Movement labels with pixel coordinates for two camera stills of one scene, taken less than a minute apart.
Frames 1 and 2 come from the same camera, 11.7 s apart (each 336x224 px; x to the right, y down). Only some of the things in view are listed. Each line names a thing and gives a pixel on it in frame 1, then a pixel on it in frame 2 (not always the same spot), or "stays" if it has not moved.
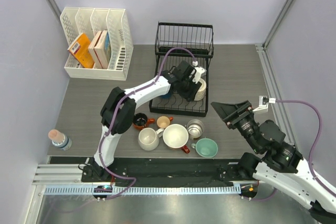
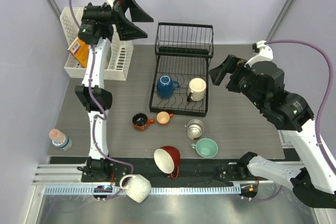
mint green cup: (206, 147) stays
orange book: (80, 51) stays
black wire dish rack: (177, 42) stays
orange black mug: (140, 120) stays
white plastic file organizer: (89, 21) stays
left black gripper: (190, 95) to (127, 30)
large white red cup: (176, 136) to (167, 159)
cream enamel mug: (201, 94) stays
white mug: (148, 138) to (136, 187)
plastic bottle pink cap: (60, 139) stays
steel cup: (195, 128) stays
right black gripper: (231, 114) to (218, 74)
